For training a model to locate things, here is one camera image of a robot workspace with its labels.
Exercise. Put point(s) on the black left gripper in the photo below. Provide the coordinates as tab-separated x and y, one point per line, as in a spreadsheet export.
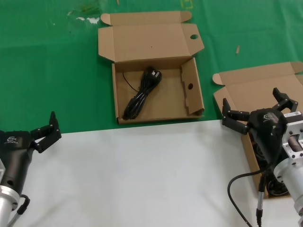
16	151

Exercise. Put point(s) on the green table cloth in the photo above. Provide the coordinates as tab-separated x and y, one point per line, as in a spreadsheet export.
47	71

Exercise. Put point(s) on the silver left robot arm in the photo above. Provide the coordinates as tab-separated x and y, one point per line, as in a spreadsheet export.
6	203

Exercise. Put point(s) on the torn clear tape patch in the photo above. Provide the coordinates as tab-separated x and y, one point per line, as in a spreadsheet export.
92	20

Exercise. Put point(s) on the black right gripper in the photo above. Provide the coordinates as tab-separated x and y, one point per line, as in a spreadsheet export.
267	132

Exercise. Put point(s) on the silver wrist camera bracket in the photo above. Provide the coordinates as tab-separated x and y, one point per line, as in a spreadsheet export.
294	137

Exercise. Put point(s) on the cardboard box with round hole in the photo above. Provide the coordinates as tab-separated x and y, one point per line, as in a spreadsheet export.
170	104

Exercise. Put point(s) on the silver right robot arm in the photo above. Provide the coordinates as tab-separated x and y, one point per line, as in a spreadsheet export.
292	186

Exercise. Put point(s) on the open brown cardboard box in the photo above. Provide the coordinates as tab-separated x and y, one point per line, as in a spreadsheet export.
248	87

